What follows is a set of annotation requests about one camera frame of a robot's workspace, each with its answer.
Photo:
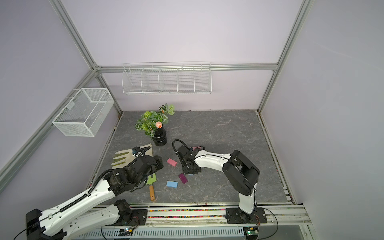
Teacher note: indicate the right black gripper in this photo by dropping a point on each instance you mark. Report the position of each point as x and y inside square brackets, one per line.
[184, 170]

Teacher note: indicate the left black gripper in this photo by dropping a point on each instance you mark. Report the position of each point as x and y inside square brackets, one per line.
[159, 162]

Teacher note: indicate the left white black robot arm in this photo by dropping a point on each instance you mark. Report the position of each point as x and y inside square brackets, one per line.
[63, 220]

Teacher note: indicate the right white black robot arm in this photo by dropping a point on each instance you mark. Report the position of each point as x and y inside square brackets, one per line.
[239, 170]

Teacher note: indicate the beige garden glove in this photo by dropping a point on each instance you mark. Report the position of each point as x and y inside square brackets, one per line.
[125, 157]

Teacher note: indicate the purple block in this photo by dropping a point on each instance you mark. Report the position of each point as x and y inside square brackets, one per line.
[183, 178]

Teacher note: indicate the light blue block left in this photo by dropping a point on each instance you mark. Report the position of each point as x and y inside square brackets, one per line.
[172, 184]

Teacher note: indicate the green artificial plant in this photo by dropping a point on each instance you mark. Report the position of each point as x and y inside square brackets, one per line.
[151, 121]

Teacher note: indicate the green garden fork wooden handle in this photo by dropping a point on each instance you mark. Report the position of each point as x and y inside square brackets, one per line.
[152, 179]

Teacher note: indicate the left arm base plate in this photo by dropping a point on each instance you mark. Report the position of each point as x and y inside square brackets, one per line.
[137, 218]

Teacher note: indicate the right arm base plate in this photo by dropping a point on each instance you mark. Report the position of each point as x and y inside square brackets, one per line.
[237, 216]

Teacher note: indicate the white wire basket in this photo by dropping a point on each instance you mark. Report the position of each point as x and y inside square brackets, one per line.
[84, 114]

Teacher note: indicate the white slotted cable duct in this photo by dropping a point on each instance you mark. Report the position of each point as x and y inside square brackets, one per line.
[185, 233]

